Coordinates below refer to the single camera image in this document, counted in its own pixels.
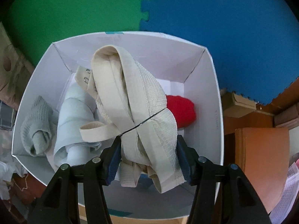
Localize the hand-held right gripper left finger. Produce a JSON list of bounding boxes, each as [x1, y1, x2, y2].
[[29, 137, 122, 224]]

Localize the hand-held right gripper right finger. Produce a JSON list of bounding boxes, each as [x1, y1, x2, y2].
[[177, 135, 272, 224]]

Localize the red knit underwear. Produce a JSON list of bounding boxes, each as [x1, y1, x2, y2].
[[165, 95, 196, 129]]

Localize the pale blue underwear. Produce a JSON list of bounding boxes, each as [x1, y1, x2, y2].
[[53, 84, 103, 168]]

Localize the beige bra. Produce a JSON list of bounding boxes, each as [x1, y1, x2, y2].
[[75, 45, 187, 194]]

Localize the grey knit sock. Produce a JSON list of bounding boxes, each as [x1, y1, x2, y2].
[[20, 95, 54, 157]]

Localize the white cardboard box teal print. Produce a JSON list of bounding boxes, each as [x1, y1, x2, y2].
[[11, 31, 225, 218]]

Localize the brown wooden furniture panel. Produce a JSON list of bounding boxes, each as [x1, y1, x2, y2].
[[235, 127, 291, 215]]

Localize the beige cardboard box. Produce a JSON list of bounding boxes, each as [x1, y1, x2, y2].
[[223, 91, 262, 117]]

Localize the white crumpled plastic bag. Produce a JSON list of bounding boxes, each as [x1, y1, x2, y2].
[[0, 131, 28, 199]]

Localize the pink checked paper sheets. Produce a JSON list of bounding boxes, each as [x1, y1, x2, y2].
[[272, 153, 299, 224]]

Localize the dark wooden furniture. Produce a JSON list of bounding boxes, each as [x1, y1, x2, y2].
[[259, 76, 299, 129]]

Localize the grey plaid blanket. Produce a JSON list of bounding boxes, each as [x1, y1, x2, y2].
[[0, 100, 18, 131]]

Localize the floral quilt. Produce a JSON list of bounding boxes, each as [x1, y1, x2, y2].
[[0, 22, 35, 110]]

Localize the blue foam mat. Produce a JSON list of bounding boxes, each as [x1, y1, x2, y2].
[[139, 0, 299, 109]]

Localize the green foam mat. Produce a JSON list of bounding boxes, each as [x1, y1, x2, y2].
[[2, 0, 146, 68]]

